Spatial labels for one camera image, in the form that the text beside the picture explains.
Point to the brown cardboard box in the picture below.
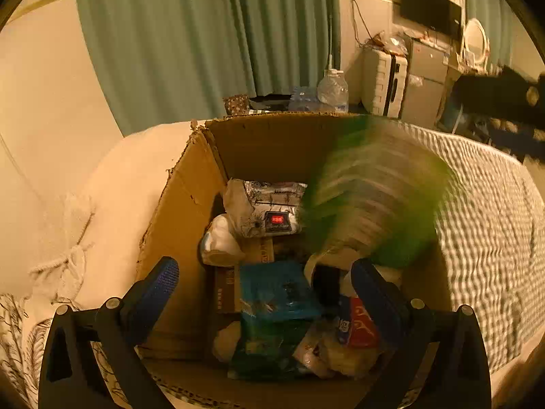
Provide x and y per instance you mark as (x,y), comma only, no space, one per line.
(264,145)

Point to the teal snack packet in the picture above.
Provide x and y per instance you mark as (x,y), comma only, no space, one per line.
(279,292)

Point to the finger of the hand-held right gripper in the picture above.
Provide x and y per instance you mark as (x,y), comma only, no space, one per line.
(511,142)

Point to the oval white vanity mirror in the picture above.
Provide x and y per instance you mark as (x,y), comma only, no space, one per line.
(474,42)

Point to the clear water bottle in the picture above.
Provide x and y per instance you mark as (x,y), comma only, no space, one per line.
(333,91)

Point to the green carton box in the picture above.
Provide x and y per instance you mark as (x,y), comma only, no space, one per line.
(379,187)

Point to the black wall television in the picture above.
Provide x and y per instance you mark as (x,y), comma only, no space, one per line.
(430,6)

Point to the floral patterned bag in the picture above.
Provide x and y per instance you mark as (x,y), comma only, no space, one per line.
(236,104)

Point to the wide green curtain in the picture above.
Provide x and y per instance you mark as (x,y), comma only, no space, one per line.
(191,42)

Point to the leaf-patterned white blanket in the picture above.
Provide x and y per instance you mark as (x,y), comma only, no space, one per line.
(17,349)

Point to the blue bottle pack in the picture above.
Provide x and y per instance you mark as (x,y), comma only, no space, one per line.
(304,99)

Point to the white ribbed suitcase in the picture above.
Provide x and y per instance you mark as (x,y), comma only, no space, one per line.
(383,83)

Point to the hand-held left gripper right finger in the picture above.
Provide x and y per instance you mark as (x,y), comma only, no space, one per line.
(377,294)

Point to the white fringed cloth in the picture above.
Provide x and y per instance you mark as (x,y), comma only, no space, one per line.
(68,247)

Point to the narrow green window curtain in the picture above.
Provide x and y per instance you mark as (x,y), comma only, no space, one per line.
(489,12)

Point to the red blue white packet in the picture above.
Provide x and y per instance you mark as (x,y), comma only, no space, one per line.
(360,326)

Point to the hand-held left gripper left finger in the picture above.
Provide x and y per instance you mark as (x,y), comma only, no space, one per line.
(164,283)

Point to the grey mini fridge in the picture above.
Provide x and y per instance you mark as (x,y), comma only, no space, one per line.
(425,85)

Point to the black flat bag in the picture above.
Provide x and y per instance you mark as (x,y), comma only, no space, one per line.
(270,102)

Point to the white pillow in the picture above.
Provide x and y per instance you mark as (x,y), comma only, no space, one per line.
(127,187)

